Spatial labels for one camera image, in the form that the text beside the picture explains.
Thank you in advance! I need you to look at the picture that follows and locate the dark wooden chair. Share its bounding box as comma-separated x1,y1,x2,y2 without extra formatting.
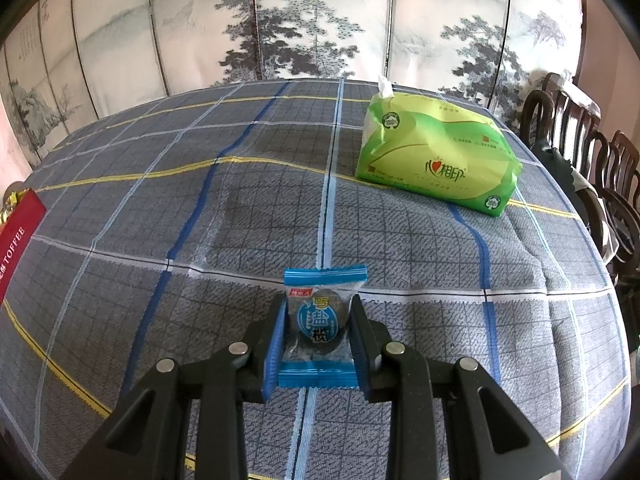
575,130,640,281
519,72,603,161

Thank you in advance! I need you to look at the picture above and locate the blue checked tablecloth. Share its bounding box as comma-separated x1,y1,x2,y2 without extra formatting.
0,77,633,480

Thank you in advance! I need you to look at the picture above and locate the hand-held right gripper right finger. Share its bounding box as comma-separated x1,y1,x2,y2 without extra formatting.
348,294,576,480

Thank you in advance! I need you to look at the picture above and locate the painted folding screen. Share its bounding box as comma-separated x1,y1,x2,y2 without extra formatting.
0,0,586,161

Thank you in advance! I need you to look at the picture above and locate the green tissue pack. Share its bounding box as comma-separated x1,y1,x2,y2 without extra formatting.
354,74,523,218

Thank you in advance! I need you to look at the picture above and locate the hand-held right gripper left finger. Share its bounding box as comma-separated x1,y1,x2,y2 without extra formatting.
59,292,292,480

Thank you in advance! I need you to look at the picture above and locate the red tin box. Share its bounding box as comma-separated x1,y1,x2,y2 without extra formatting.
0,187,47,303

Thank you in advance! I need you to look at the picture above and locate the blue plum candy packet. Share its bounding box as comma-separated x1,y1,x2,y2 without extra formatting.
277,264,369,389

